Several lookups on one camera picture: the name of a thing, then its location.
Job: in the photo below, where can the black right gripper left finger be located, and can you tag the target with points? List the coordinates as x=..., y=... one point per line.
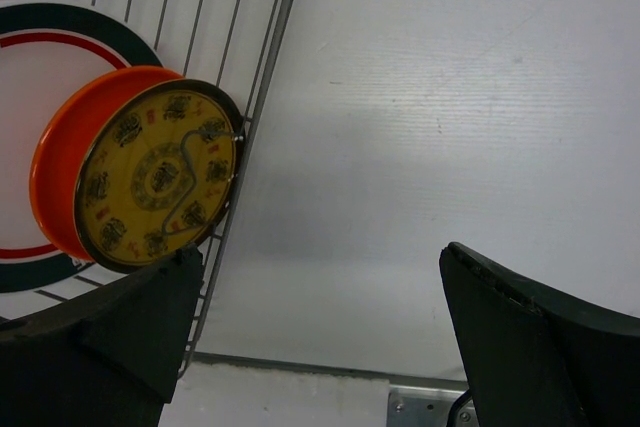
x=109, y=357

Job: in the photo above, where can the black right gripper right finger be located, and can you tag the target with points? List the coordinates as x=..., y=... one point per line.
x=534, y=355

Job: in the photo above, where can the orange plastic plate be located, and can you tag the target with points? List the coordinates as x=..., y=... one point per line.
x=65, y=142

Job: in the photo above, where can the yellow patterned plate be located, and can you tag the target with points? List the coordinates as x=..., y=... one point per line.
x=159, y=175

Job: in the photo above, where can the white plate green red rim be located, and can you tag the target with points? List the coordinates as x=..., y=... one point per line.
x=49, y=50

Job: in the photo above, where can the metal mounting bracket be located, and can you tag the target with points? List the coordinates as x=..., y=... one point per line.
x=430, y=406

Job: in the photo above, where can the grey wire dish rack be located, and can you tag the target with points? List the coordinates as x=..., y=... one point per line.
x=232, y=44

